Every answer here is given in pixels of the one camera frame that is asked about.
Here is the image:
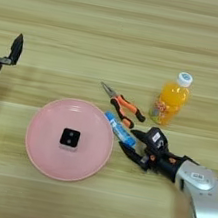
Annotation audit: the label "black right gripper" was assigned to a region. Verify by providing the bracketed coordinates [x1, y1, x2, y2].
[113, 127, 191, 184]

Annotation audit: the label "blue glue stick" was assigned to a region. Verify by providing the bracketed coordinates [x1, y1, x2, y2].
[99, 109, 142, 149]

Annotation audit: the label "orange juice bottle white cap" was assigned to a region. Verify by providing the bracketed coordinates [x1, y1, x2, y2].
[146, 67, 195, 130]

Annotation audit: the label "small black square block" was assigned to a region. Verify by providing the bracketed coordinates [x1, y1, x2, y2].
[57, 126, 82, 153]

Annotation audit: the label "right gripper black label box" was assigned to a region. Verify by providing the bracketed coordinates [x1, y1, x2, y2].
[144, 125, 172, 151]

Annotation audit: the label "orange black needle-nose pliers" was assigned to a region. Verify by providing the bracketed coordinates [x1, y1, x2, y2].
[93, 80, 152, 132]

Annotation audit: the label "pink round plate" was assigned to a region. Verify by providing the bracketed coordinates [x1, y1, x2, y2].
[18, 91, 122, 190]

